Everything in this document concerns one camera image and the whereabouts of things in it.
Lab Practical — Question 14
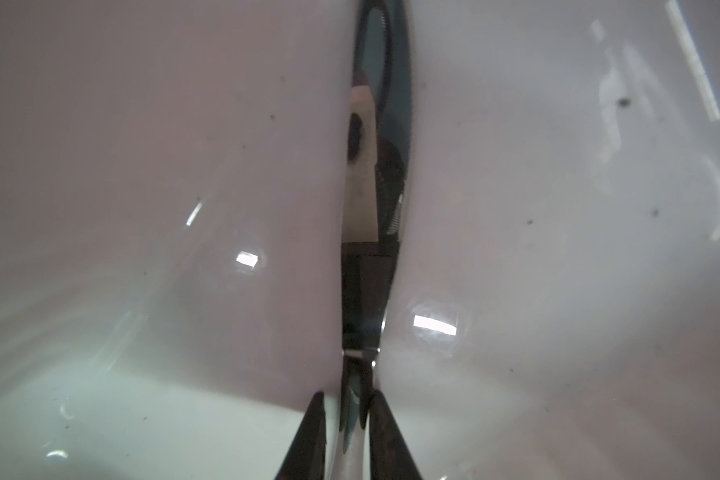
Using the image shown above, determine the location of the white oval ceramic tray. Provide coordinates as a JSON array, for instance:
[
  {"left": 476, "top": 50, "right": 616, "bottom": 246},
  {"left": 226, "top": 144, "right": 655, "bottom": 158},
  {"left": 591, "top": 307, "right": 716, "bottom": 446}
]
[{"left": 0, "top": 1, "right": 720, "bottom": 479}]

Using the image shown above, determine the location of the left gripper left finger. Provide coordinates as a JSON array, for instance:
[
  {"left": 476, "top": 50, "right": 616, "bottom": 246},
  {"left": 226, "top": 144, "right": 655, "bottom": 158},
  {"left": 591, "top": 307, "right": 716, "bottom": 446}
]
[{"left": 275, "top": 392, "right": 326, "bottom": 480}]

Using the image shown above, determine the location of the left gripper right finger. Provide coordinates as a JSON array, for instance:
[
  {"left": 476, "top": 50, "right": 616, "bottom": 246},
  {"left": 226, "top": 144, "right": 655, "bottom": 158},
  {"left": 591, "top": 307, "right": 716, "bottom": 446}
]
[{"left": 369, "top": 390, "right": 422, "bottom": 480}]

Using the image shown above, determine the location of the metal knife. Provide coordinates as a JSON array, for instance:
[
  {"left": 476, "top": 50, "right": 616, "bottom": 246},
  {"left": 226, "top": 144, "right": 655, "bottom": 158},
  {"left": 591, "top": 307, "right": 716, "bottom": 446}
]
[{"left": 328, "top": 1, "right": 410, "bottom": 479}]

